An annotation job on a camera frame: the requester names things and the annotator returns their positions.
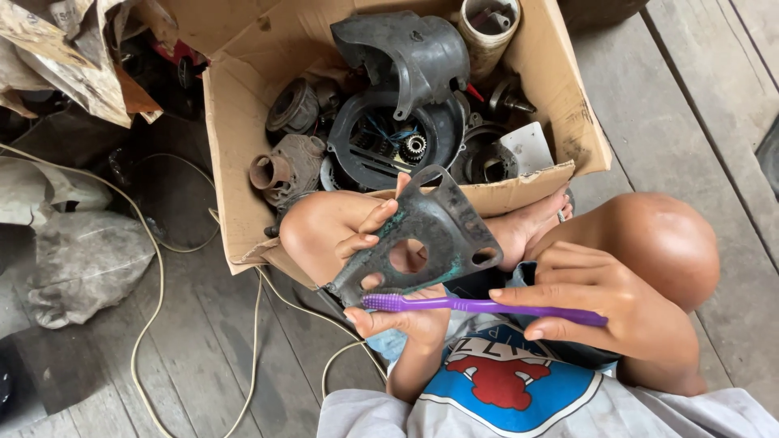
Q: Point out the white plastic bag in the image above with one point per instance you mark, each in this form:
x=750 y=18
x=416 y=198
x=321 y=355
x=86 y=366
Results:
x=42 y=188

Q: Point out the dirty grey sack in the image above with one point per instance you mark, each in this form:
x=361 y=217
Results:
x=91 y=261

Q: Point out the dirty white plastic cylinder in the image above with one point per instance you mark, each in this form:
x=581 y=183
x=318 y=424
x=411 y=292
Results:
x=484 y=48

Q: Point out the rusty metal carburetor part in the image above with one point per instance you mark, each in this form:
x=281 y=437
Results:
x=295 y=164

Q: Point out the black plastic engine shroud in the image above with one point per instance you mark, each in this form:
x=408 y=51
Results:
x=420 y=55

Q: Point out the dark metal pulley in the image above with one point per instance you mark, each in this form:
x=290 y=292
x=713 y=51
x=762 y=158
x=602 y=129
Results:
x=292 y=106

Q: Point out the crumpled brown paper sheets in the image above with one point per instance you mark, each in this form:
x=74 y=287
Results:
x=67 y=55

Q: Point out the cardboard box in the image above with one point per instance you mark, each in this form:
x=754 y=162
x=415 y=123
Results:
x=243 y=140

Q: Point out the metal shaft part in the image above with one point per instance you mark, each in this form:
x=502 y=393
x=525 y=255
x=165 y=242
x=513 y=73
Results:
x=508 y=100

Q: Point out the person's right hand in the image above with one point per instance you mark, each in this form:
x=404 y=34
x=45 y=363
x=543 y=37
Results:
x=614 y=304

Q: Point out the small metal gear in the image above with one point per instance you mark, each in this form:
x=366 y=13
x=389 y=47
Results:
x=414 y=148

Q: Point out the person's right leg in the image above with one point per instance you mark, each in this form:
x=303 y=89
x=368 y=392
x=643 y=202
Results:
x=657 y=243

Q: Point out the person's left hand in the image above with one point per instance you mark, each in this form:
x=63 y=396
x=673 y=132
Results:
x=414 y=328

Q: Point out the purple toothbrush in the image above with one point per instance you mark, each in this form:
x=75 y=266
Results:
x=462 y=305

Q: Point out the red machine part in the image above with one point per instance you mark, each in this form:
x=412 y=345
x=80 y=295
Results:
x=176 y=55

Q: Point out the white flat plate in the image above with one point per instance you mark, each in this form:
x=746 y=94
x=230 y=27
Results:
x=529 y=149

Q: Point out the black round fan housing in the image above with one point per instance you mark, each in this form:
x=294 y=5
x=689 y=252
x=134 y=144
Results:
x=344 y=137

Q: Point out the corroded metal bracket plate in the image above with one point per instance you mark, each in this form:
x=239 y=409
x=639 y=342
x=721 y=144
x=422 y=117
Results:
x=444 y=228

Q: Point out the white printed shirt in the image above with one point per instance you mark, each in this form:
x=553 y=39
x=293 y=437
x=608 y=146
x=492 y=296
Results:
x=517 y=389

